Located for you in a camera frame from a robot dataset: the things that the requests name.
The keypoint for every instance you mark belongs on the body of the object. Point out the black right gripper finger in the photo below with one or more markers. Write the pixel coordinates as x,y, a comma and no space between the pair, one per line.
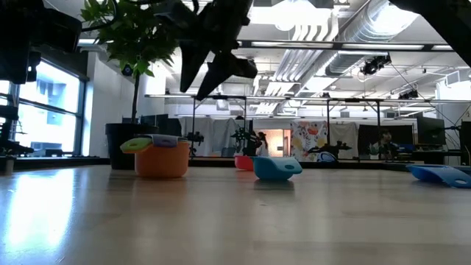
193,62
221,71

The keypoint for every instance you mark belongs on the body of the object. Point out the purple plastic measuring cup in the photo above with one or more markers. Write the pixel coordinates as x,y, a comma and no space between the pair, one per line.
165,141

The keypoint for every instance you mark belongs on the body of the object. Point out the red plastic measuring cup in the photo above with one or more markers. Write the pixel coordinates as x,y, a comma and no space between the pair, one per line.
243,163

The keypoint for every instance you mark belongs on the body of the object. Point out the green plastic measuring cup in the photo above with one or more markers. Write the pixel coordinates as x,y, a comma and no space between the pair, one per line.
136,145

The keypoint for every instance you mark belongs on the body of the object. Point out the orange plastic measuring cup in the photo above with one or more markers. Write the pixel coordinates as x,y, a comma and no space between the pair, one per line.
162,163

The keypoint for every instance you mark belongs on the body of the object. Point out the light blue measuring cup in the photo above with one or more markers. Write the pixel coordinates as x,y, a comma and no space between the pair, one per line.
272,169

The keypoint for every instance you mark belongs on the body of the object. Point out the dark blue measuring cup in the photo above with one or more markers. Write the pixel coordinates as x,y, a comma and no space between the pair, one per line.
438,174

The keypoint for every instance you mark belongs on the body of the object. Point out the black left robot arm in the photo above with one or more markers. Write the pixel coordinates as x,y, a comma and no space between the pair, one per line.
22,37

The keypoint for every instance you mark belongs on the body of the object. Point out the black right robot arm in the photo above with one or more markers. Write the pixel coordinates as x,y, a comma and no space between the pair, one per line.
441,22

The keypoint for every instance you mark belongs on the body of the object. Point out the green leafy potted tree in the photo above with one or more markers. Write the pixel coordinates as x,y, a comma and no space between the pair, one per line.
136,40

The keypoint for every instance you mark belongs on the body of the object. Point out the white hanging cloth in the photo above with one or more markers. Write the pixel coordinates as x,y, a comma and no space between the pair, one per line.
217,136
344,134

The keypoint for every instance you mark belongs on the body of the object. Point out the dark monitor row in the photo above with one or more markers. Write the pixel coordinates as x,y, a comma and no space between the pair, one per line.
165,125

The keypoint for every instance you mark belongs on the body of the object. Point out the person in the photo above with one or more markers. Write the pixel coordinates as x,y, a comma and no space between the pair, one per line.
263,145
382,145

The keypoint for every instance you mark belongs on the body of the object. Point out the floral print cloth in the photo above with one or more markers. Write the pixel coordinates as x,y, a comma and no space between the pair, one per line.
305,140

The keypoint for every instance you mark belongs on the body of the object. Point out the black round plant pot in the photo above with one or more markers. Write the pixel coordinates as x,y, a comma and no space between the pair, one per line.
119,147

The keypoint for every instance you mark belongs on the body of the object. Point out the black ceiling light beam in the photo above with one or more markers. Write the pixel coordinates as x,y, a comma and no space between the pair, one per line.
331,45

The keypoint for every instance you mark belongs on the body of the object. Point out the blue white rounded object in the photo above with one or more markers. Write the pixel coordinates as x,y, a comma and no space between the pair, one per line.
326,157

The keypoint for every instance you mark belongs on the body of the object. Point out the large bright window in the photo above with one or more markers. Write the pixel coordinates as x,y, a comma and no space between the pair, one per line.
48,110

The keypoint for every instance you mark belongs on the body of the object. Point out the black hanging curtain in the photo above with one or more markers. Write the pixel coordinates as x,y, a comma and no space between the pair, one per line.
403,134

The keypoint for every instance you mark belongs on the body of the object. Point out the black shelf stand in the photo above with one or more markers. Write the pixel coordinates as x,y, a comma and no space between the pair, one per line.
14,147

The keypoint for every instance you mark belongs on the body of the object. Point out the black computer monitor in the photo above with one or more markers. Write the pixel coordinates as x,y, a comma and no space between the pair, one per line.
466,143
430,130

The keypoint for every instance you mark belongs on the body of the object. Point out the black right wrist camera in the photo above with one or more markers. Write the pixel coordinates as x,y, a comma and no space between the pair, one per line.
246,68

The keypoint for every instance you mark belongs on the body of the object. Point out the round blue wall device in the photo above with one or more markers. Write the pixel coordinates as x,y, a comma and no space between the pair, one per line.
127,70

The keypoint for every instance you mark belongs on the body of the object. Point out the black metal station frame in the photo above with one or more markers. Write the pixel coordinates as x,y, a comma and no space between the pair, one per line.
327,121

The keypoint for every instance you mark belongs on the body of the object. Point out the black ceiling camera cluster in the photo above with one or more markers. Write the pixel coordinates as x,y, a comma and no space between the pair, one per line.
375,64

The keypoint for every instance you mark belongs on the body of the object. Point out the black aluminium table frame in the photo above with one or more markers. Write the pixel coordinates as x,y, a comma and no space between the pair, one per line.
59,162

